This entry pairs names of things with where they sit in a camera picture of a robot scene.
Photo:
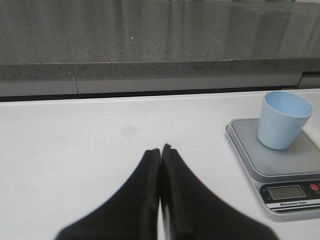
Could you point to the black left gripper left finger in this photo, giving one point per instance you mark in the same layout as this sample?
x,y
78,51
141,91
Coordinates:
x,y
130,214

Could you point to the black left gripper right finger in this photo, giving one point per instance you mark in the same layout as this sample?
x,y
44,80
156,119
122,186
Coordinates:
x,y
191,211

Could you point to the light blue plastic cup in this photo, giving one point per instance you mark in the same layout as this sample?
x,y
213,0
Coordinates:
x,y
282,117

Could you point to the silver electronic kitchen scale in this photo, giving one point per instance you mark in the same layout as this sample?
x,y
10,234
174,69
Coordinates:
x,y
287,182

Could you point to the grey stone counter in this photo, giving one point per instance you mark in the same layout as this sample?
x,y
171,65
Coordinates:
x,y
125,47

